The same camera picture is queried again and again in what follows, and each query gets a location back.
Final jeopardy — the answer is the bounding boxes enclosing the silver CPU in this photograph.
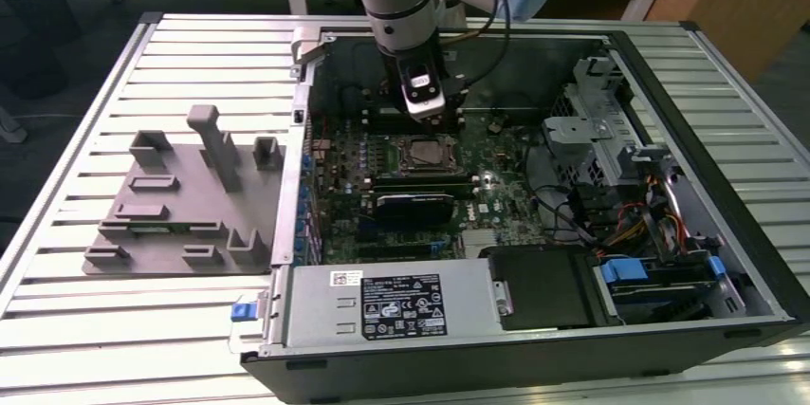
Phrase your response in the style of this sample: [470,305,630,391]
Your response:
[408,138,453,167]

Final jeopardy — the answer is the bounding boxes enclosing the metal socket cover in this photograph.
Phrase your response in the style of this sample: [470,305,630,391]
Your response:
[397,135,461,174]

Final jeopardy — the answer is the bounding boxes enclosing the black RAM slot bank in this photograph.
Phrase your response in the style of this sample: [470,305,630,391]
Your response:
[371,173,478,200]
[363,108,468,135]

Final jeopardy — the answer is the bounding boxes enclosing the silver metal drive cage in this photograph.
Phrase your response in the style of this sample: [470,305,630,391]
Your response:
[541,56,660,188]

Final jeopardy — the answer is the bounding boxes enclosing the black graphics card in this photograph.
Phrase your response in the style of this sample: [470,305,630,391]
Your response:
[373,192,456,230]

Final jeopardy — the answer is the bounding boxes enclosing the green motherboard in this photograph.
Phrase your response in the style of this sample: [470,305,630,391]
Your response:
[303,110,553,267]

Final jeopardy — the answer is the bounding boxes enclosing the silver chipset heatsink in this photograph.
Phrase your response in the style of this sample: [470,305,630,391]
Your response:
[461,229,502,254]

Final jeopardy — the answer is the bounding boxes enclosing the grey parts rack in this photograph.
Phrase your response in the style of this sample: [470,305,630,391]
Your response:
[82,103,290,278]

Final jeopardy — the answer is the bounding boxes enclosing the blue disk carrier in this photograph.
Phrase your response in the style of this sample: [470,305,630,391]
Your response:
[598,255,729,323]

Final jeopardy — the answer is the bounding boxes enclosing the silver power supply unit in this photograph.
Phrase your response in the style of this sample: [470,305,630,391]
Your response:
[271,260,514,347]

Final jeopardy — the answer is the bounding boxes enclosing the wooden cabinet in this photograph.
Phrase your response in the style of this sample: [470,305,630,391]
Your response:
[649,0,810,86]

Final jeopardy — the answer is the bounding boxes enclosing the green RAM stick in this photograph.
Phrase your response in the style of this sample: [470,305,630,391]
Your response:
[126,224,195,235]

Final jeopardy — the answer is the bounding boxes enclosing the black PC case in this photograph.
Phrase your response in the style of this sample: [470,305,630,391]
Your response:
[238,20,810,401]

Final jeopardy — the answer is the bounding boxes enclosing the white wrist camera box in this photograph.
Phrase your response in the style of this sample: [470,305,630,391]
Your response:
[398,61,449,120]

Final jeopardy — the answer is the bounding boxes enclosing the cable with brass plug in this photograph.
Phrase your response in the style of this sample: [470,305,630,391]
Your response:
[441,28,490,59]

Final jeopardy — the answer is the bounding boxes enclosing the black camera cable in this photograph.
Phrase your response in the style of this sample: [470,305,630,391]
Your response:
[453,0,516,93]

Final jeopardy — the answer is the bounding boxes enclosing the coloured power wire bundle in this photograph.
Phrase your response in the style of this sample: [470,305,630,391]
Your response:
[594,175,696,254]

